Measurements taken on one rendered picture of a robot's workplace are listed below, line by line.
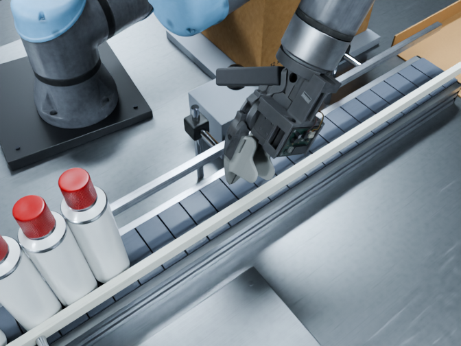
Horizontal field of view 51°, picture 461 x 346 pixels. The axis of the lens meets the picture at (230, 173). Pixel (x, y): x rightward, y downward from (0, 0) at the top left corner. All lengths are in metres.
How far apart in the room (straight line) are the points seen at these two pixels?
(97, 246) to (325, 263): 0.34
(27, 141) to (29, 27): 0.21
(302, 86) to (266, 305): 0.29
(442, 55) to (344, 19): 0.60
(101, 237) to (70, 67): 0.35
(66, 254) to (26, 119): 0.44
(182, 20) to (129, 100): 0.46
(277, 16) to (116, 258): 0.50
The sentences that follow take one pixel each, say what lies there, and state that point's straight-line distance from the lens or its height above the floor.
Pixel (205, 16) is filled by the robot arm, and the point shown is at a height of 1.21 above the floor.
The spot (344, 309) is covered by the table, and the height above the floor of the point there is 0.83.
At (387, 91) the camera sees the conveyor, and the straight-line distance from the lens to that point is 0.94.
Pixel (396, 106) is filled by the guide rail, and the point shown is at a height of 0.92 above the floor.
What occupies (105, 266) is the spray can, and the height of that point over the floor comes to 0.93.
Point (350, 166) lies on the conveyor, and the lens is 0.83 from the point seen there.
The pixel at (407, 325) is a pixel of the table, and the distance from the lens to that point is 0.74.
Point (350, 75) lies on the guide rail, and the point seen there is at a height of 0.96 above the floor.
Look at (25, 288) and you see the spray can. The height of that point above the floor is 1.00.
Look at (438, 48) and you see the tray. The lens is 1.16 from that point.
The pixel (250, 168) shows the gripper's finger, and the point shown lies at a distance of 0.64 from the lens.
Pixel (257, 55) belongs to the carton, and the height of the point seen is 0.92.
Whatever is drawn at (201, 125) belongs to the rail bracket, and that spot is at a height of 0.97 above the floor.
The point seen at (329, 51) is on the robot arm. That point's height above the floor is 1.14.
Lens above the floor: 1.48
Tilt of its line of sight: 52 degrees down
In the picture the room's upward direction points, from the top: straight up
